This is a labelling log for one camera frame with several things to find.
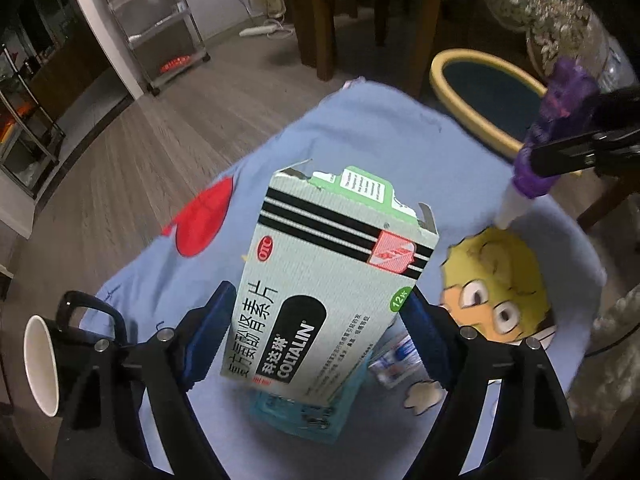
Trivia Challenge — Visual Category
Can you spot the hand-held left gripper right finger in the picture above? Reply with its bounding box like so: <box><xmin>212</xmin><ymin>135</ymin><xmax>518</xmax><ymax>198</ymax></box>
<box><xmin>400</xmin><ymin>290</ymin><xmax>583</xmax><ymax>480</ymax></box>

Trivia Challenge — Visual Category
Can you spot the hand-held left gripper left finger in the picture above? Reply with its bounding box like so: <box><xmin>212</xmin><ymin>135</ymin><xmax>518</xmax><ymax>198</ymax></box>
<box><xmin>52</xmin><ymin>280</ymin><xmax>238</xmax><ymax>480</ymax></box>

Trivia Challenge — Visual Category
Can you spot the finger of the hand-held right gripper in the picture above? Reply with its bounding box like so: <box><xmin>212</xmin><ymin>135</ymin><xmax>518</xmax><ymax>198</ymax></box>
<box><xmin>592</xmin><ymin>86</ymin><xmax>640</xmax><ymax>130</ymax></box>
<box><xmin>530</xmin><ymin>130</ymin><xmax>640</xmax><ymax>179</ymax></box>

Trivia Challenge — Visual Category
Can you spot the purple cone wrapper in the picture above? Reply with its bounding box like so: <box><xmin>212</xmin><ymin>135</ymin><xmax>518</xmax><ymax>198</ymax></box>
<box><xmin>495</xmin><ymin>57</ymin><xmax>601</xmax><ymax>231</ymax></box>

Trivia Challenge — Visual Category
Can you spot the yellow-rimmed trash bin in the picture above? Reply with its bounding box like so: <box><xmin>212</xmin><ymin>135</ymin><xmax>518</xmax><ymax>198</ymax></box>
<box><xmin>430</xmin><ymin>49</ymin><xmax>583</xmax><ymax>177</ymax></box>

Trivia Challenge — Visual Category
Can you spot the grey-green medicine box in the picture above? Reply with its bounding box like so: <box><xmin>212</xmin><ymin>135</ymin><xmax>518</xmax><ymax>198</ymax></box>
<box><xmin>220</xmin><ymin>157</ymin><xmax>441</xmax><ymax>407</ymax></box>

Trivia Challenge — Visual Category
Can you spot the small white and blue packet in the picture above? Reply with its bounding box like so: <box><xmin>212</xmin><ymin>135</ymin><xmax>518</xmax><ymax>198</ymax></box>
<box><xmin>369</xmin><ymin>332</ymin><xmax>431</xmax><ymax>389</ymax></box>

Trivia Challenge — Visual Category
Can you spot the clear plastic bag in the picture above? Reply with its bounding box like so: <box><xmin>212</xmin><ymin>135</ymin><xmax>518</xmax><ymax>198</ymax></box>
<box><xmin>590</xmin><ymin>35</ymin><xmax>640</xmax><ymax>92</ymax></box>

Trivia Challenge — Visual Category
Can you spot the teal packet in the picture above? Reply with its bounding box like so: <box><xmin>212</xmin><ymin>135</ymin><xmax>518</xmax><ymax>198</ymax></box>
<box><xmin>247</xmin><ymin>360</ymin><xmax>374</xmax><ymax>445</ymax></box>

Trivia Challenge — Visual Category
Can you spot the teal lace-trimmed tablecloth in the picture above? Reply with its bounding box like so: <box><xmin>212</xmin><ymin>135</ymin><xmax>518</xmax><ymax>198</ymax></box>
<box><xmin>447</xmin><ymin>0</ymin><xmax>640</xmax><ymax>111</ymax></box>

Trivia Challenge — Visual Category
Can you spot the black mug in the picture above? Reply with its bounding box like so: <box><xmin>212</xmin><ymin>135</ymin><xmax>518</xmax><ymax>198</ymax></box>
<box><xmin>22</xmin><ymin>290</ymin><xmax>131</xmax><ymax>419</ymax></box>

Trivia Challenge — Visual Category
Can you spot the beige lace cloth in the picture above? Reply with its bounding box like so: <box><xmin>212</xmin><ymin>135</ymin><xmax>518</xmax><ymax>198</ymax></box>
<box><xmin>570</xmin><ymin>280</ymin><xmax>640</xmax><ymax>461</ymax></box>

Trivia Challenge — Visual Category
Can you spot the light blue printed blanket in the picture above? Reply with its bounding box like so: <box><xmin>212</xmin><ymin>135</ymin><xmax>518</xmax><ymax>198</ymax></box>
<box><xmin>92</xmin><ymin>77</ymin><xmax>608</xmax><ymax>480</ymax></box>

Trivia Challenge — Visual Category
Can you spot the red bag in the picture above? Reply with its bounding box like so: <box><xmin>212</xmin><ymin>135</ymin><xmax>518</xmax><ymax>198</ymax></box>
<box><xmin>159</xmin><ymin>56</ymin><xmax>194</xmax><ymax>74</ymax></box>

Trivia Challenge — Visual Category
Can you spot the black metal rack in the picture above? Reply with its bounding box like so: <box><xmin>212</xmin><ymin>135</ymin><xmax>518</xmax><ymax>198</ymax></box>
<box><xmin>0</xmin><ymin>45</ymin><xmax>67</xmax><ymax>201</ymax></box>

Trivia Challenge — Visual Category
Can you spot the wooden chair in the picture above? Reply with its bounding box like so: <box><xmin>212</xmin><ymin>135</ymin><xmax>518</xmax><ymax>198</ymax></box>
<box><xmin>295</xmin><ymin>0</ymin><xmax>447</xmax><ymax>99</ymax></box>

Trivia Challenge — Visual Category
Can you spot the white power strip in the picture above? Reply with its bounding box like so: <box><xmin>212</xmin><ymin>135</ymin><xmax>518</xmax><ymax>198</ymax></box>
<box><xmin>239</xmin><ymin>19</ymin><xmax>296</xmax><ymax>39</ymax></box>

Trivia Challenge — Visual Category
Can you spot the metal shelf rack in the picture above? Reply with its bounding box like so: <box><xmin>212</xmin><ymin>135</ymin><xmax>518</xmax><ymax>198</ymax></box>
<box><xmin>90</xmin><ymin>0</ymin><xmax>211</xmax><ymax>97</ymax></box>

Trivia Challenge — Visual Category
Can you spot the dark wooden cabinet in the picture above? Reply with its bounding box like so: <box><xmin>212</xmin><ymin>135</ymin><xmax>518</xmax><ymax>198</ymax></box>
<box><xmin>0</xmin><ymin>0</ymin><xmax>118</xmax><ymax>108</ymax></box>

